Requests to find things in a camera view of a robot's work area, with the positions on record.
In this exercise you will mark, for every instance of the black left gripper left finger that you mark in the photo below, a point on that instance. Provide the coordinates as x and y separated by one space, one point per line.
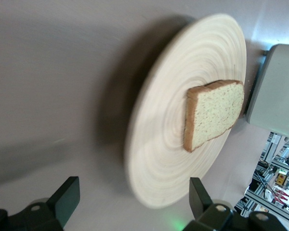
62 204

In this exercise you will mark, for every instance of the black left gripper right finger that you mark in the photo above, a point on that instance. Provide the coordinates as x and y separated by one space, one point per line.
207 211

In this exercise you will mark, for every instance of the round light wooden plate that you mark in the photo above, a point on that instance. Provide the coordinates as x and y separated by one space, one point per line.
159 149

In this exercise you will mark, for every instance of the brown toast slice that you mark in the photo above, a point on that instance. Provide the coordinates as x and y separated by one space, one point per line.
216 115

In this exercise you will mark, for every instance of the aluminium shelving rack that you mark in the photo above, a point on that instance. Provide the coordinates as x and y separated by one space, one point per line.
267 173

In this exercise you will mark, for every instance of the beige chrome-topped toaster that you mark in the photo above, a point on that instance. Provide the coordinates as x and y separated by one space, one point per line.
279 91

